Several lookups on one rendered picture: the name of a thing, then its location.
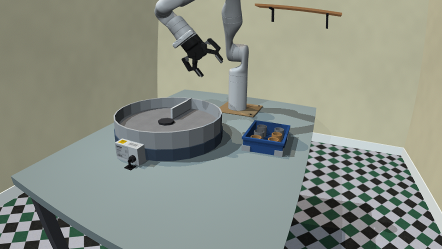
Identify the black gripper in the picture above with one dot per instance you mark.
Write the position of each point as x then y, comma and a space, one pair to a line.
196, 49

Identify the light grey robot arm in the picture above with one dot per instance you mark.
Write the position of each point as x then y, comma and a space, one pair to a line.
232, 21

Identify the grey round turntable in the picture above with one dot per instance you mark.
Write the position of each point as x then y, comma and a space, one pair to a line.
166, 129

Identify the grey metal sleeve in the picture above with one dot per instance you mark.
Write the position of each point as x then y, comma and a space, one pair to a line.
259, 132
281, 130
262, 127

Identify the blue crate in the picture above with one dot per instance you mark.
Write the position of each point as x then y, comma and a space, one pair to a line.
265, 146

